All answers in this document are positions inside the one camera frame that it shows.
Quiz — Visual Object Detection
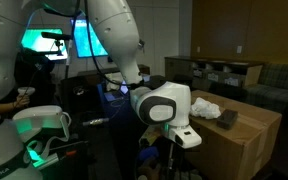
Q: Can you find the plaid sofa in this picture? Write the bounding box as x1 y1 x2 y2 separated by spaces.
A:
243 63 288 112

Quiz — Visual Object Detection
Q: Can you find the operator in dark clothes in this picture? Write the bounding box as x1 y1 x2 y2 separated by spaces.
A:
13 48 57 108

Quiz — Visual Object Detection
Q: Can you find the thin white desk cable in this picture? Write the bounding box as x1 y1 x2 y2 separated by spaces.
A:
110 96 126 110

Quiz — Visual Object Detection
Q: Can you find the black camera on stand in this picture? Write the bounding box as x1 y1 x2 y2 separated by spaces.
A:
40 31 73 57

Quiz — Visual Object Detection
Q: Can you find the bar clamp with orange handle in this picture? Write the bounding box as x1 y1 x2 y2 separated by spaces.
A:
33 139 89 170

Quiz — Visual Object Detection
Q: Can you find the operator bare forearm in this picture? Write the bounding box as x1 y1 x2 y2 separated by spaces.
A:
0 101 17 116

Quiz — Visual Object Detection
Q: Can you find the white crumpled cloth pile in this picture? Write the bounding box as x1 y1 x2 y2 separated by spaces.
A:
105 72 126 92

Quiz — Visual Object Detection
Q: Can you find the brown plush toy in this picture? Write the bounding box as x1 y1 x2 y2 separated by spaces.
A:
137 159 162 180

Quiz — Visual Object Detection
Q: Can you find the white crumpled plastic bag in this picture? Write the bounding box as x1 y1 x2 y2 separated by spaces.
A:
189 96 222 120

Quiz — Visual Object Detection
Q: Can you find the black felt whiteboard eraser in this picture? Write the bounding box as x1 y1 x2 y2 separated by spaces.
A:
216 108 239 131

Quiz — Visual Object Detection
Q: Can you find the large brown cardboard box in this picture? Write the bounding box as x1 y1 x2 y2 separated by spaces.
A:
183 89 283 180

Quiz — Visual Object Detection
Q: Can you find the operator bare hand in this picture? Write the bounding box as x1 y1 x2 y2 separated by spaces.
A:
12 94 31 109

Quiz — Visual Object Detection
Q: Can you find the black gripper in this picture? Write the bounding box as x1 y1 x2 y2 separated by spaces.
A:
163 146 187 175

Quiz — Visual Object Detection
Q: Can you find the large wall display screen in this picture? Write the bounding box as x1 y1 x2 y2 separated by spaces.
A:
70 18 109 59

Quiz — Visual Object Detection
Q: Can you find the yellowish wrist camera mount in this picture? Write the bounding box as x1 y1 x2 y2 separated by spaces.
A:
139 125 164 145

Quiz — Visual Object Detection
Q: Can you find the dark labelled storage bin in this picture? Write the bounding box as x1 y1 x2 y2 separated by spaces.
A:
223 75 241 88
206 70 221 83
192 68 204 79

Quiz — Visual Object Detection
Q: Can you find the wooden shelf cabinet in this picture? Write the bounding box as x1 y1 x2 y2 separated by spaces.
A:
164 55 264 89

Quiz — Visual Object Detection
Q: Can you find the white coiled cable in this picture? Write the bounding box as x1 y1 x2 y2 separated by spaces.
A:
72 85 86 97

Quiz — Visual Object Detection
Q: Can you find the small lit monitor screen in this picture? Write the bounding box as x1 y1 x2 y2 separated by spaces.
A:
20 27 69 61

